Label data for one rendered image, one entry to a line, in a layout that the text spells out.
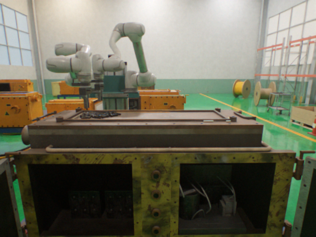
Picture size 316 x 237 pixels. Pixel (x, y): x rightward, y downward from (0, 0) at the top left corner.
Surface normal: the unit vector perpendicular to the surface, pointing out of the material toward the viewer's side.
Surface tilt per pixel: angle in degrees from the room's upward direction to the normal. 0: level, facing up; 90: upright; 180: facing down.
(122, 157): 90
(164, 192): 90
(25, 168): 90
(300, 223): 90
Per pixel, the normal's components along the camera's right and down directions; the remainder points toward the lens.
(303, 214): -0.89, 0.11
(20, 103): 0.04, 0.22
